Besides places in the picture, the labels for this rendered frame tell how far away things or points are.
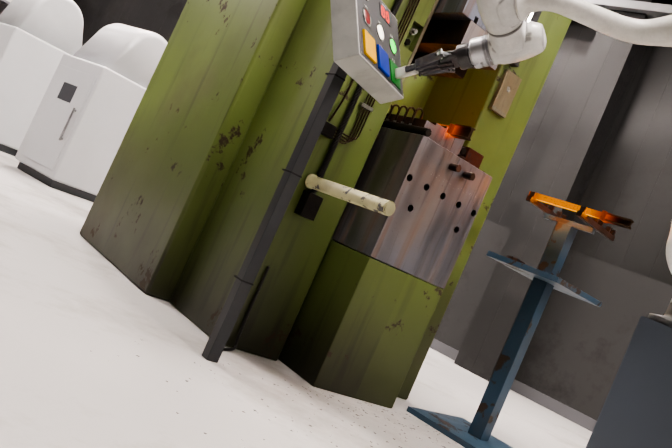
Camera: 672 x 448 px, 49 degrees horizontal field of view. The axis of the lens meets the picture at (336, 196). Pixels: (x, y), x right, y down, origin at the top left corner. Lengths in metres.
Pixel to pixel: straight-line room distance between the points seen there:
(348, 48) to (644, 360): 1.08
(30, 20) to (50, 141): 1.53
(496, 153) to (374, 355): 0.98
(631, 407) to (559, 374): 3.74
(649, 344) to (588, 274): 3.79
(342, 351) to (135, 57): 3.55
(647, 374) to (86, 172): 4.43
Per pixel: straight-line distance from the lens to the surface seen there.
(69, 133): 5.48
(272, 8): 2.94
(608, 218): 2.76
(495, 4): 2.07
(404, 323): 2.68
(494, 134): 3.04
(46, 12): 6.90
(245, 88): 2.87
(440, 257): 2.69
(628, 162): 5.78
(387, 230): 2.51
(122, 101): 5.59
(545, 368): 5.59
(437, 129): 2.65
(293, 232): 2.54
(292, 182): 2.22
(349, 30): 2.10
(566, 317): 5.59
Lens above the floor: 0.48
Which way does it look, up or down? 3 degrees up
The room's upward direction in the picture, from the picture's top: 24 degrees clockwise
